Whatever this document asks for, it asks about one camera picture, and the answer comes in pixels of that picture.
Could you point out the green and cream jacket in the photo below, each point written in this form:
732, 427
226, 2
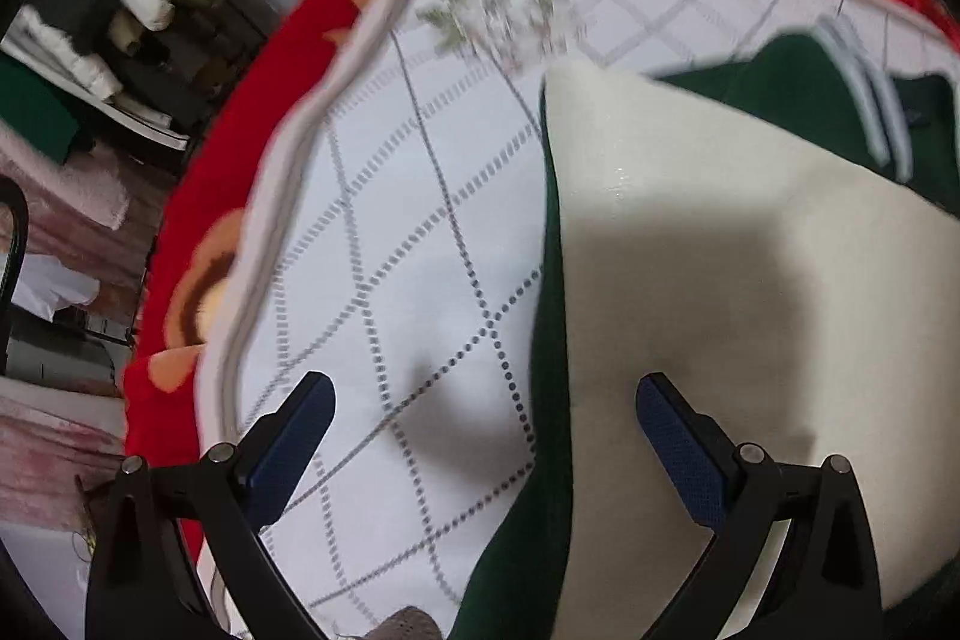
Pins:
750, 265

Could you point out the white checked quilt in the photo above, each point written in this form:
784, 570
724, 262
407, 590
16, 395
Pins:
420, 280

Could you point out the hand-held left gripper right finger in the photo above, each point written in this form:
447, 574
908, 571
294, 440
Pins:
679, 441

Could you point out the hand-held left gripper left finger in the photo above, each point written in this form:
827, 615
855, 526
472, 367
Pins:
289, 441

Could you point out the pile of folded clothes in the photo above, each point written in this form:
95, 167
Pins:
127, 10

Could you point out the grey knitted cloth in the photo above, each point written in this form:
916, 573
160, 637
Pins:
405, 626

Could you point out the pink fuzzy cloth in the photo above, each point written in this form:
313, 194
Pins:
64, 197

